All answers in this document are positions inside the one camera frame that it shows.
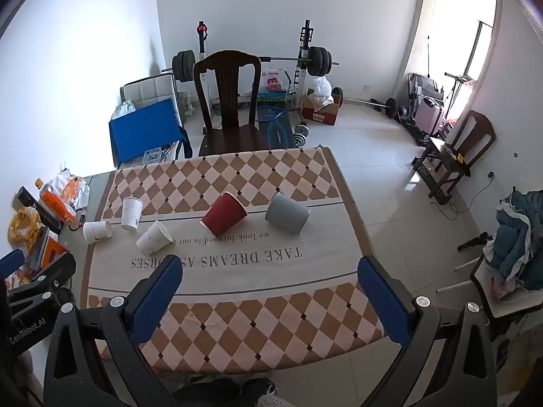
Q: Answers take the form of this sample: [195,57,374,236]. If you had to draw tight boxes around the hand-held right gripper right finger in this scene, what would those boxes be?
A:
[357,255,498,407]

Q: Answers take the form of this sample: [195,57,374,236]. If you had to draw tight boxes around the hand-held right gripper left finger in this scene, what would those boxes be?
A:
[42,255,183,407]

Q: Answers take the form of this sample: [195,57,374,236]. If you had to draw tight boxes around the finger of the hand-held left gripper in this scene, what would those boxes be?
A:
[6,252,78,306]
[0,248,26,279]

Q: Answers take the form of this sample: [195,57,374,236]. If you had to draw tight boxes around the white paper cup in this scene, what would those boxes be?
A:
[136,220,174,257]
[82,219,113,245]
[121,197,144,232]

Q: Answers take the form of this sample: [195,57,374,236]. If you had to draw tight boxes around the red paper cup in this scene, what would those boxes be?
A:
[200,192,248,237]

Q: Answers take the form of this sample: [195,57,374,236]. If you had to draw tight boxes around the grey ribbed cup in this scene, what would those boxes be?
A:
[265,192,312,235]

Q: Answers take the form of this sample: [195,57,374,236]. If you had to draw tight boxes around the orange box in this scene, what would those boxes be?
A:
[32,237,71,272]

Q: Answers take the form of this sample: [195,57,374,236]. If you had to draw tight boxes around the yellow snack bag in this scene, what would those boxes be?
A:
[8,208,42,247]

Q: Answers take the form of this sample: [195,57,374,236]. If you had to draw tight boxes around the long black box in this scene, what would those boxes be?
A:
[16,187,64,234]

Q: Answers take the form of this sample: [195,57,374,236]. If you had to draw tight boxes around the orange bottle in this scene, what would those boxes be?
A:
[35,178,77,225]

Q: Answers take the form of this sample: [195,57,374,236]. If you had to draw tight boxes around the crumpled white plastic bags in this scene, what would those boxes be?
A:
[49,170,91,213]

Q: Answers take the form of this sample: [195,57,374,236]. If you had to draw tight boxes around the checkered tablecloth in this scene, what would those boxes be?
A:
[80,146,385,374]

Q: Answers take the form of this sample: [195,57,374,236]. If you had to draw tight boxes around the black tripod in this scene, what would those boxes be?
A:
[457,231,493,252]

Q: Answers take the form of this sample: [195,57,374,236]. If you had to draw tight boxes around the white legged chair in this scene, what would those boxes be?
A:
[437,237,543,340]

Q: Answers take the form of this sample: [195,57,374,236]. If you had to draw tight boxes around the person's leg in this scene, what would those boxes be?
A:
[172,375,276,407]

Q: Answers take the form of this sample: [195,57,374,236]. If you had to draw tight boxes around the pile of clothes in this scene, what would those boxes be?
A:
[484,187,543,293]

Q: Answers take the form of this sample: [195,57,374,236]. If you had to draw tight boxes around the dark wooden chair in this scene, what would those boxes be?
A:
[411,110,497,206]
[193,50,271,157]

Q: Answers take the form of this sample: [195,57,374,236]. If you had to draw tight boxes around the blue board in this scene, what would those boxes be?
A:
[109,98,192,166]

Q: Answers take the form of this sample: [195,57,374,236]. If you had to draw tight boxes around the clear plastic bag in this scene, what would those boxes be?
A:
[111,100,137,120]

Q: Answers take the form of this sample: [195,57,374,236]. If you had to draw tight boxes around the pink suitcase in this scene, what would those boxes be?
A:
[413,95,444,134]

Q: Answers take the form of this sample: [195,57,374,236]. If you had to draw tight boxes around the short barbell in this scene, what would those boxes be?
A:
[341,97,397,116]

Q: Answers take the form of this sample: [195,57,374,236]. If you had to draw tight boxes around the cardboard box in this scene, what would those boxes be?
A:
[300,93,343,125]

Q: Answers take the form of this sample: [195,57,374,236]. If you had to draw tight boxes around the black blue exercise bench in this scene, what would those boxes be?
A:
[256,104,295,149]

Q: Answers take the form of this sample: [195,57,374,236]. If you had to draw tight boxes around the white padded chair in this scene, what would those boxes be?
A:
[120,73,187,166]

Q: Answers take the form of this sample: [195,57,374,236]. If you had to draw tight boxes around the barbell with black plates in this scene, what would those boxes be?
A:
[161,46,340,83]

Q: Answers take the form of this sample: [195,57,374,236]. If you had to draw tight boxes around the folding metal stand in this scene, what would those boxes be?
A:
[443,70,476,111]

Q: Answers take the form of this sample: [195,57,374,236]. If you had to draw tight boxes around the white red printed plastic bag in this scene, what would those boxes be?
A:
[260,68,289,96]

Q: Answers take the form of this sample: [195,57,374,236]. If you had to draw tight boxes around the white squat rack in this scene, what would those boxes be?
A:
[195,19,317,106]

